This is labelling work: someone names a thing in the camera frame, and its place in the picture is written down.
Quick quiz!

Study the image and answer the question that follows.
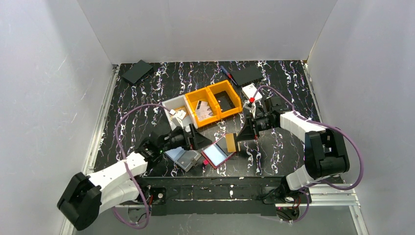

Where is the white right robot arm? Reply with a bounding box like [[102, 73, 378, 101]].
[[236, 97, 350, 194]]

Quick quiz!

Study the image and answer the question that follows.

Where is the black flat box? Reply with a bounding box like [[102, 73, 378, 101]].
[[121, 60, 154, 85], [231, 66, 264, 87]]

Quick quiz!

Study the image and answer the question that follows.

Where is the red card holder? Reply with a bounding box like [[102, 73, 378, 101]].
[[201, 135, 236, 169]]

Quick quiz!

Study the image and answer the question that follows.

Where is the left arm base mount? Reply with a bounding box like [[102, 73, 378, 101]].
[[118, 187, 166, 207]]

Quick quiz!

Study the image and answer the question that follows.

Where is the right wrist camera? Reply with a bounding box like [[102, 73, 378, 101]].
[[242, 97, 256, 117]]

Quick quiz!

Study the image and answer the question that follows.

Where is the white VIP card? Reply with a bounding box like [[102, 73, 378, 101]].
[[195, 100, 213, 121]]

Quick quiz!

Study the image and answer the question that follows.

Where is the blue red pen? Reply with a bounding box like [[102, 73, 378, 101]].
[[220, 66, 233, 80]]

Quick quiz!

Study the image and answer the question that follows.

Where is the black flat box right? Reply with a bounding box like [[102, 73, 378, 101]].
[[231, 66, 264, 87]]

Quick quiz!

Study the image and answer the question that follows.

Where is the white plastic bin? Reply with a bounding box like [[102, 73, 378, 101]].
[[161, 95, 199, 129]]

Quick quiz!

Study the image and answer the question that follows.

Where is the gold card from red holder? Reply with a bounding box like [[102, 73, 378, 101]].
[[225, 133, 239, 152]]

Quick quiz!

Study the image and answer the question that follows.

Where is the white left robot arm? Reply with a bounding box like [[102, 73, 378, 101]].
[[57, 124, 212, 231]]

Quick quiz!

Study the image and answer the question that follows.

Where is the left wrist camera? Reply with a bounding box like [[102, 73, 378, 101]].
[[169, 109, 187, 129]]

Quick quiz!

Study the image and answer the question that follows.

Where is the yellow bin with black card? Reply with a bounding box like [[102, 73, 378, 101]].
[[207, 80, 242, 119]]

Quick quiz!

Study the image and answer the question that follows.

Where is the black card in bin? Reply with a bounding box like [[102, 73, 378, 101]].
[[214, 91, 235, 112]]

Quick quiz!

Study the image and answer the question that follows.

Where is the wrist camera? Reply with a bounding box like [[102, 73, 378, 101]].
[[169, 109, 187, 129], [242, 97, 256, 117]]

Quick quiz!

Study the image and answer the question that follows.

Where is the black flat box left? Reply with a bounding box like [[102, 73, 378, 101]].
[[121, 60, 154, 85]]

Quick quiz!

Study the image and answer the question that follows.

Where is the white small box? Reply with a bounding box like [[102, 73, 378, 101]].
[[242, 83, 262, 101]]

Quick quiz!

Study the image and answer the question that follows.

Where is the grey card holder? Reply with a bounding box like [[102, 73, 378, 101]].
[[164, 147, 201, 172]]

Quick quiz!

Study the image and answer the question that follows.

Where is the yellow bin with white cards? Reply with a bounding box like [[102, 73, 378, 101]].
[[184, 88, 220, 128]]

